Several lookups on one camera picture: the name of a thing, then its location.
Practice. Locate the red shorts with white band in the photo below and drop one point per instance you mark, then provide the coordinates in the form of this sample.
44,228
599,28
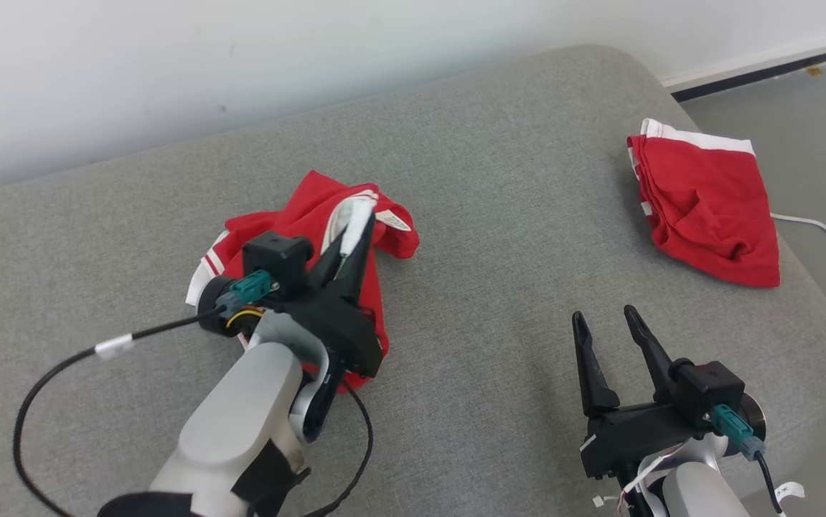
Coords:
707,208

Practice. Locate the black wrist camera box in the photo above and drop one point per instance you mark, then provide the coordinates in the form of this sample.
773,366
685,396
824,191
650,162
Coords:
276,255
707,391

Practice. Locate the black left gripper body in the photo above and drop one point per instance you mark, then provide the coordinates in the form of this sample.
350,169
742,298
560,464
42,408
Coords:
341,330

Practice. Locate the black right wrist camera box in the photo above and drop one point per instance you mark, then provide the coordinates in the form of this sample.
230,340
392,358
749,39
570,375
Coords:
707,391

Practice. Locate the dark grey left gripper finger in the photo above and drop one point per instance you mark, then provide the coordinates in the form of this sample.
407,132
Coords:
328,262
357,266

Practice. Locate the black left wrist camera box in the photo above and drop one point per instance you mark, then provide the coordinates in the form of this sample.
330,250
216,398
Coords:
276,255

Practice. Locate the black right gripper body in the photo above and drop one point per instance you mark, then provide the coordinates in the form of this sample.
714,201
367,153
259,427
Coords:
628,438

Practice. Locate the black wall baseboard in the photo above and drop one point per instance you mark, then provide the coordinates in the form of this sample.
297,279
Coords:
757,70

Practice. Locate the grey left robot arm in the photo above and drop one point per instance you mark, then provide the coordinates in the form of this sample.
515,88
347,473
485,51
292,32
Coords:
240,416

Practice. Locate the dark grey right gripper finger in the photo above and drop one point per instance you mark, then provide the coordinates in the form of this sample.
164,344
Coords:
595,373
653,359

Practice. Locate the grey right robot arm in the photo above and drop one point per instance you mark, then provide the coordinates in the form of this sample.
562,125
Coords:
700,488

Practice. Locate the red jersey with white sleeves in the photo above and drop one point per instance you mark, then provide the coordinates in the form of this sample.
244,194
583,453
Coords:
312,208

